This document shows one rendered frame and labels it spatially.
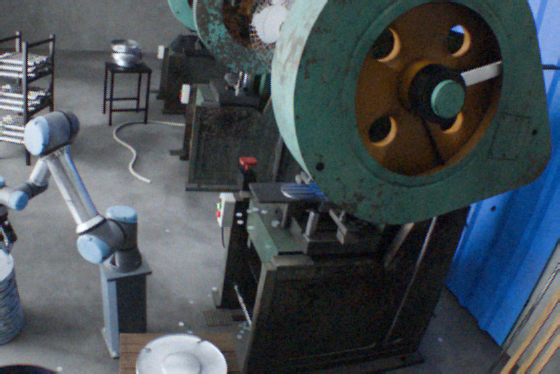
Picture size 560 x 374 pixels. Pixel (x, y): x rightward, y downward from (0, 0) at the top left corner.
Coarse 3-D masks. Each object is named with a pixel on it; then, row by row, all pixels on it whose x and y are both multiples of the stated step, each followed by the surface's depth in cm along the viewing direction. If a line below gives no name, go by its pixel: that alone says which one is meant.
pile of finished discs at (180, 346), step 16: (176, 336) 147; (192, 336) 148; (144, 352) 137; (160, 352) 139; (176, 352) 140; (192, 352) 142; (208, 352) 143; (144, 368) 131; (160, 368) 133; (176, 368) 133; (192, 368) 135; (208, 368) 137; (224, 368) 138
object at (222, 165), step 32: (224, 0) 262; (288, 0) 272; (224, 32) 264; (256, 32) 277; (224, 64) 274; (256, 64) 280; (192, 96) 347; (224, 96) 309; (256, 96) 317; (192, 128) 314; (224, 128) 315; (256, 128) 323; (192, 160) 320; (224, 160) 329; (256, 160) 336; (288, 160) 343
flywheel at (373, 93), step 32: (416, 32) 113; (448, 32) 116; (480, 32) 119; (384, 64) 115; (416, 64) 115; (448, 64) 121; (480, 64) 124; (384, 96) 119; (416, 96) 112; (448, 96) 109; (480, 96) 130; (416, 128) 128; (480, 128) 134; (384, 160) 129; (416, 160) 133; (448, 160) 137
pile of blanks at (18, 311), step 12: (12, 276) 166; (0, 288) 158; (12, 288) 165; (0, 300) 160; (12, 300) 167; (0, 312) 161; (12, 312) 167; (0, 324) 162; (12, 324) 169; (0, 336) 165; (12, 336) 170
